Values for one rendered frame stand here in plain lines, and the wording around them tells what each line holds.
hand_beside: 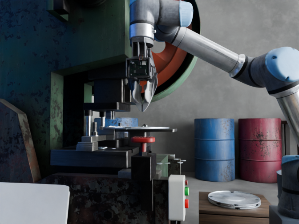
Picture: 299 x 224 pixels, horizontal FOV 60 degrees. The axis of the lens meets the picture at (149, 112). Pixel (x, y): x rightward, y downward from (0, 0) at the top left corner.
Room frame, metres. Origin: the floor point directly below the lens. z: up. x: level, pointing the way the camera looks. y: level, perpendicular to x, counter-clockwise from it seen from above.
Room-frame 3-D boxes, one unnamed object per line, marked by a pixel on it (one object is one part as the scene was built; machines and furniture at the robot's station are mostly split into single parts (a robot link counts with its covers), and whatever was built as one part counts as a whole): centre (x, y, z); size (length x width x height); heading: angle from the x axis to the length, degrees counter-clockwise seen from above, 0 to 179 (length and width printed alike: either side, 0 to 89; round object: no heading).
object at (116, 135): (1.16, 0.18, 0.76); 0.15 x 0.09 x 0.05; 169
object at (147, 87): (0.77, 0.01, 0.88); 0.06 x 0.03 x 0.09; 169
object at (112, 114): (1.16, 0.17, 0.84); 0.05 x 0.03 x 0.04; 169
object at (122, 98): (1.16, 0.14, 1.04); 0.17 x 0.15 x 0.30; 79
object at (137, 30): (0.78, 0.02, 1.07); 0.08 x 0.08 x 0.05
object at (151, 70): (0.77, 0.03, 0.99); 0.09 x 0.08 x 0.12; 169
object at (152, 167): (0.81, 0.02, 0.62); 0.10 x 0.06 x 0.20; 169
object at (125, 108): (1.17, 0.19, 0.86); 0.20 x 0.16 x 0.05; 169
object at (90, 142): (1.00, 0.21, 0.76); 0.17 x 0.06 x 0.10; 169
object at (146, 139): (0.80, 0.02, 0.72); 0.07 x 0.06 x 0.08; 79
